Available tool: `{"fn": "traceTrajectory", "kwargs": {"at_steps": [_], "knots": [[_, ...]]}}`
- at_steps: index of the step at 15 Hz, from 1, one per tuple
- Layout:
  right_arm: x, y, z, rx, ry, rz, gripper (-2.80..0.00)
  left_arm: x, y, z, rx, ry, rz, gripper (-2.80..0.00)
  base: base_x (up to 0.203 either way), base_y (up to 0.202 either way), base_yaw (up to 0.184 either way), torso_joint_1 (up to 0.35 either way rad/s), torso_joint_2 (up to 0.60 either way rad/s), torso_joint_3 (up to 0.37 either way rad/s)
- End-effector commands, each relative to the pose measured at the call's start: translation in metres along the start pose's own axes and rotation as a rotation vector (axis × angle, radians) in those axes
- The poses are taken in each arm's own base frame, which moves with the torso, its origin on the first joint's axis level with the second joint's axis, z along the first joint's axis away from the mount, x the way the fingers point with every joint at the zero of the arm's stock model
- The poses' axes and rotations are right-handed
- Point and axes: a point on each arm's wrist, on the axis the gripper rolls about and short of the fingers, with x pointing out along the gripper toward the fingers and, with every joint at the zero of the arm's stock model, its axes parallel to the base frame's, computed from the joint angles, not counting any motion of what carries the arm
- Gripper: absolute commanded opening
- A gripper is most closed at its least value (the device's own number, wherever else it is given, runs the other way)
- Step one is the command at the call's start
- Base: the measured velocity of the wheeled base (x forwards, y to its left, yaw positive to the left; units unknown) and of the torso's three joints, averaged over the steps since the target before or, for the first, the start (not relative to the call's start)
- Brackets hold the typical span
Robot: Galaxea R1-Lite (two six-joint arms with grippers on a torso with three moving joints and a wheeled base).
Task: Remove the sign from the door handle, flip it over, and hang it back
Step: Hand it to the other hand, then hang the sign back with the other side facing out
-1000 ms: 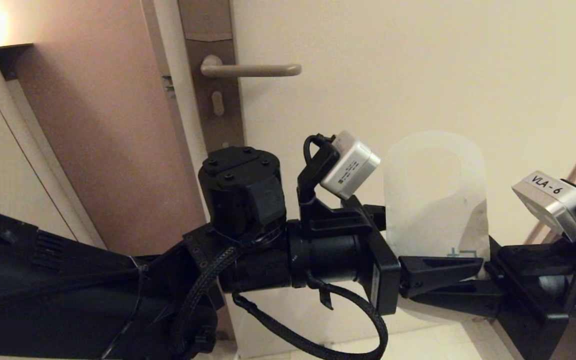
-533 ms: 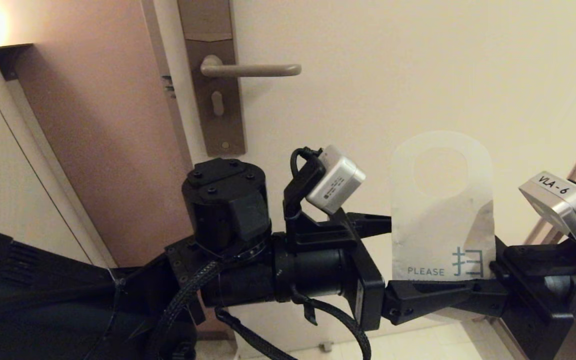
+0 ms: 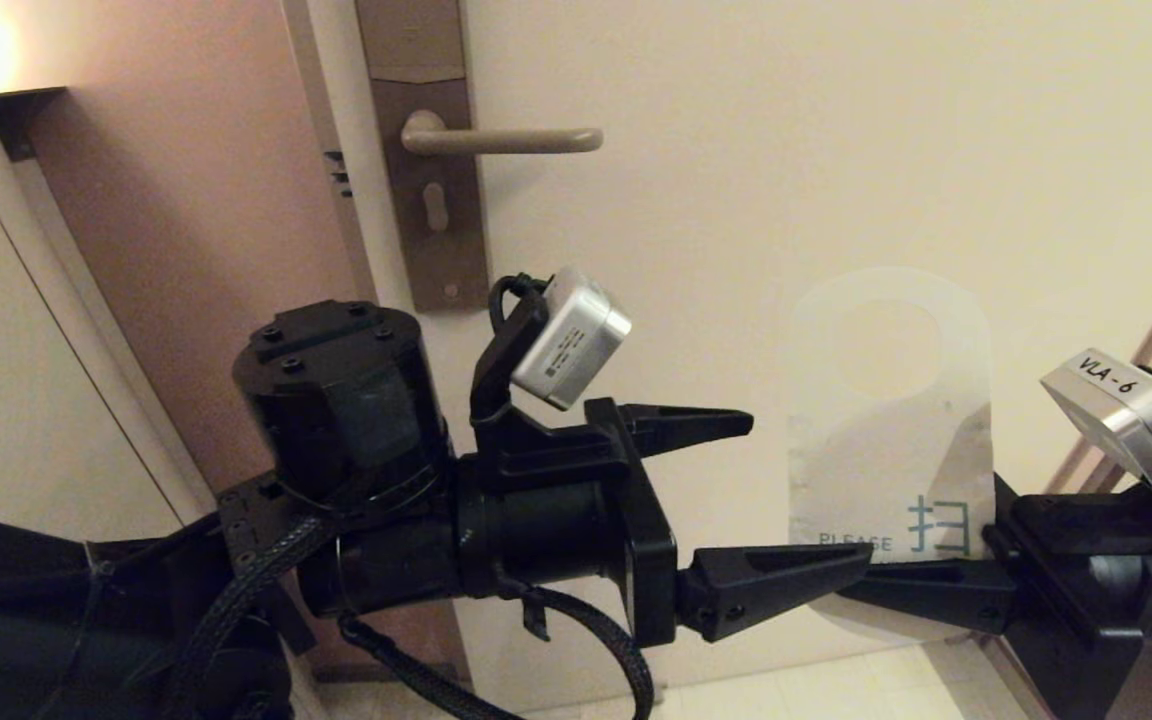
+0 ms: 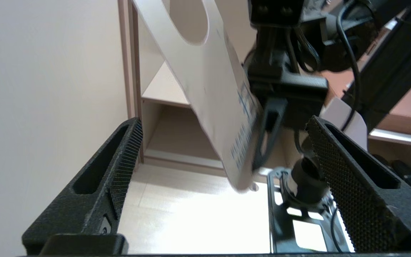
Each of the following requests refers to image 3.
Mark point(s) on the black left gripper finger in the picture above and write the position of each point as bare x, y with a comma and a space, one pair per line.
686, 428
766, 590

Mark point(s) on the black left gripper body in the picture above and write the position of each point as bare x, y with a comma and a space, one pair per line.
556, 520

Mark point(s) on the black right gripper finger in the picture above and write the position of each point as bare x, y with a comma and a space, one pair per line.
936, 595

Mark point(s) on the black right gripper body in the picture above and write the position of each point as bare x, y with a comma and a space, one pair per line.
1096, 580

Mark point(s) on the blue and white door hanger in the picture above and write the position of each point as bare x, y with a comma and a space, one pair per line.
886, 460

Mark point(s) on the cream room door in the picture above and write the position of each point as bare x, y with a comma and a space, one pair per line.
736, 200

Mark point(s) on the brown door lock plate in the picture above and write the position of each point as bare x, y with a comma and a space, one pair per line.
416, 40

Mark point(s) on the dark brown baseboard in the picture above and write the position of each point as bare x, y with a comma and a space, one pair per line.
356, 672

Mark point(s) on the beige closet panel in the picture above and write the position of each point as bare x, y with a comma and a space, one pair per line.
6, 350

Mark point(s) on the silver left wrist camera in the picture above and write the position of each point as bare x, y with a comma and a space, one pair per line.
571, 340

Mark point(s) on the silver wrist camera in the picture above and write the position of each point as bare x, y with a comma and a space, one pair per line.
1126, 410
571, 340

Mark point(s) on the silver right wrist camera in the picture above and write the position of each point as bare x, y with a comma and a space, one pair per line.
1126, 410

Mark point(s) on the dark wall lamp bracket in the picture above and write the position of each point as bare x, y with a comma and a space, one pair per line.
26, 115

